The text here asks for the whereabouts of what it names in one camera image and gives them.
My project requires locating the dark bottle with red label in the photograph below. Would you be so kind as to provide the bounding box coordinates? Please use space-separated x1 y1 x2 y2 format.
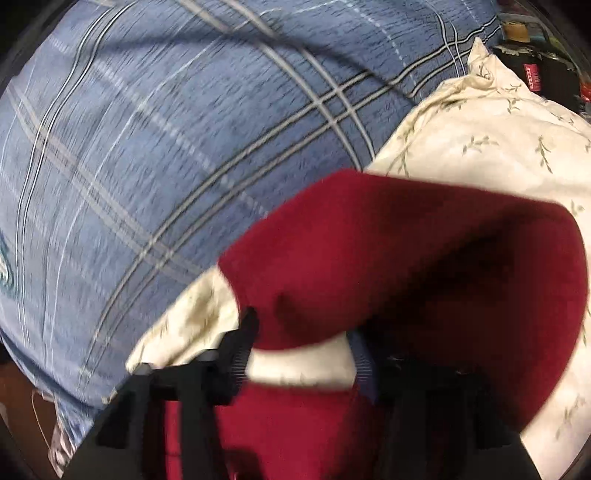
492 44 555 100

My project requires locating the blue plaid pillow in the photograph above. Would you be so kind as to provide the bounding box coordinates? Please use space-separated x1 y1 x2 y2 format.
0 0 504 476

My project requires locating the white charger cable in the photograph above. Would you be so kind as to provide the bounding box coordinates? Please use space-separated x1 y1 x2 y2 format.
30 388 54 450

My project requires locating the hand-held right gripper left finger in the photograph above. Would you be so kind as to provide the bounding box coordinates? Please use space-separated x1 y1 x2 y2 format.
62 307 259 480

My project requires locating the cream leaf print pillow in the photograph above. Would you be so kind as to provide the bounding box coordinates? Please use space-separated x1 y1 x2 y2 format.
126 37 591 480

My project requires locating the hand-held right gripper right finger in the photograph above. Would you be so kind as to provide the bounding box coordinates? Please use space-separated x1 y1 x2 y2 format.
346 330 541 480

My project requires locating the dark red garment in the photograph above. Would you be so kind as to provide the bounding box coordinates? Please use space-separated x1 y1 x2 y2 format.
164 168 589 480

